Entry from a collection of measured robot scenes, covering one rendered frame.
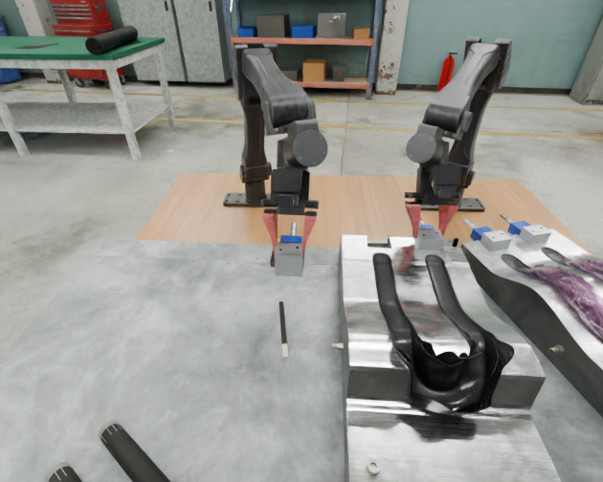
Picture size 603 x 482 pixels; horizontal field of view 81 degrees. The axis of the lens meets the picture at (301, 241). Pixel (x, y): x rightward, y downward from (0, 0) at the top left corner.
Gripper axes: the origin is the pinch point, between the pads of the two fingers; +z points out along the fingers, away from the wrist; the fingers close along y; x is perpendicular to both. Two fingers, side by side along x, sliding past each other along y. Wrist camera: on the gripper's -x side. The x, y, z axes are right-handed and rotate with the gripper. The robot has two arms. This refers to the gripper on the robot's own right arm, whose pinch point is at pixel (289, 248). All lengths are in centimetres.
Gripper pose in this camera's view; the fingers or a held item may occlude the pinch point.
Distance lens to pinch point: 65.9
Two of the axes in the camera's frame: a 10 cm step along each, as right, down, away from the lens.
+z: -0.4, 9.9, 1.6
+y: 10.0, 0.5, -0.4
